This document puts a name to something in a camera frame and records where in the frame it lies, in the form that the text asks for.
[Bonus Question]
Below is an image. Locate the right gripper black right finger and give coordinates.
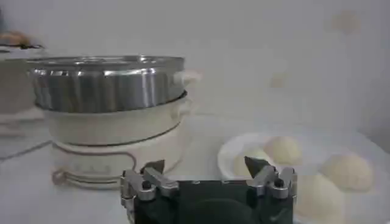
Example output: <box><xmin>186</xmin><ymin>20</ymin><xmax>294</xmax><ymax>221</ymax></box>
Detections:
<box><xmin>244</xmin><ymin>156</ymin><xmax>298</xmax><ymax>200</ymax></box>

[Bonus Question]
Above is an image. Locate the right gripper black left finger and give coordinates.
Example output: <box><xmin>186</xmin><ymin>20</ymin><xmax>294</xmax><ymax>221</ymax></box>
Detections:
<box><xmin>121</xmin><ymin>159</ymin><xmax>180</xmax><ymax>202</ymax></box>

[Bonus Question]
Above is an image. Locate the white steamed bun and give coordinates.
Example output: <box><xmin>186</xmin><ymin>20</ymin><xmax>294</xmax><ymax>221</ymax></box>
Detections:
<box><xmin>233</xmin><ymin>148</ymin><xmax>271</xmax><ymax>179</ymax></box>
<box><xmin>294</xmin><ymin>175</ymin><xmax>346</xmax><ymax>224</ymax></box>
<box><xmin>264</xmin><ymin>136</ymin><xmax>303</xmax><ymax>167</ymax></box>
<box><xmin>321</xmin><ymin>153</ymin><xmax>375</xmax><ymax>193</ymax></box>

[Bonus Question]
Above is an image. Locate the white round plate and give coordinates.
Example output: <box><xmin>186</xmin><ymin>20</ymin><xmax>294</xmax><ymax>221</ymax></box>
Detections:
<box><xmin>217</xmin><ymin>132</ymin><xmax>390</xmax><ymax>224</ymax></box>

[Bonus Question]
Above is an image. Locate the white electric cooker pot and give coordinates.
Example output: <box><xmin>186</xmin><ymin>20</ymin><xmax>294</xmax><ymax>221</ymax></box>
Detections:
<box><xmin>35</xmin><ymin>91</ymin><xmax>197</xmax><ymax>191</ymax></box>

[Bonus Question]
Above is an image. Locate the steel steamer basket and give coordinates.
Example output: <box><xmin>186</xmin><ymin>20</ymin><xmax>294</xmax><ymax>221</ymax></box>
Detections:
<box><xmin>26</xmin><ymin>54</ymin><xmax>202</xmax><ymax>114</ymax></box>

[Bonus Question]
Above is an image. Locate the black and yellow packet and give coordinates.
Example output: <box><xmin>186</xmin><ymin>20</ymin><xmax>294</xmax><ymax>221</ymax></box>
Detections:
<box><xmin>12</xmin><ymin>44</ymin><xmax>44</xmax><ymax>50</ymax></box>

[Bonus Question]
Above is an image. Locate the bagged brown bread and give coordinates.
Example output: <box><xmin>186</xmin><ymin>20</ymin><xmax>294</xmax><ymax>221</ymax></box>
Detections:
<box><xmin>0</xmin><ymin>31</ymin><xmax>32</xmax><ymax>46</ymax></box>

